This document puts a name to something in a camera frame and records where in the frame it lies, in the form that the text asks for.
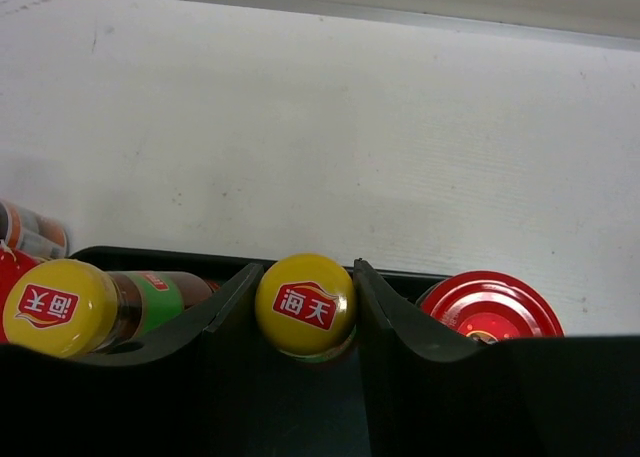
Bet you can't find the white lid dark jar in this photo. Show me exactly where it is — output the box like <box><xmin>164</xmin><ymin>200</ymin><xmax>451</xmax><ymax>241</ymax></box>
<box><xmin>1</xmin><ymin>200</ymin><xmax>69</xmax><ymax>259</ymax></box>

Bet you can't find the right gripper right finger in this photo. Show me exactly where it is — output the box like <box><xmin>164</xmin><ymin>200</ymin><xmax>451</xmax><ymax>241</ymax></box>
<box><xmin>353</xmin><ymin>259</ymin><xmax>639</xmax><ymax>456</ymax></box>

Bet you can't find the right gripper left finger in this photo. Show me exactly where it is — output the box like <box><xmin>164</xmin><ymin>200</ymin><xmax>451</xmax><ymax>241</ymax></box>
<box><xmin>1</xmin><ymin>264</ymin><xmax>263</xmax><ymax>456</ymax></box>

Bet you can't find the yellow cap sauce bottle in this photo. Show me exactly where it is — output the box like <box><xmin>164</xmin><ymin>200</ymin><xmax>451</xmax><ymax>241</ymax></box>
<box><xmin>254</xmin><ymin>253</ymin><xmax>358</xmax><ymax>365</ymax></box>
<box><xmin>2</xmin><ymin>259</ymin><xmax>219</xmax><ymax>358</ymax></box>

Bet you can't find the red lid chili jar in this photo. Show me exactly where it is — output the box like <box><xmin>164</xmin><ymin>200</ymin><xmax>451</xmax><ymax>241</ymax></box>
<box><xmin>416</xmin><ymin>270</ymin><xmax>564</xmax><ymax>344</ymax></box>
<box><xmin>0</xmin><ymin>240</ymin><xmax>43</xmax><ymax>344</ymax></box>

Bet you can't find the black plastic tray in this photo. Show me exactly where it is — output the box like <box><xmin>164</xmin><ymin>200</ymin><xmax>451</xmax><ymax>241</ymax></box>
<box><xmin>67</xmin><ymin>245</ymin><xmax>451</xmax><ymax>457</ymax></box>

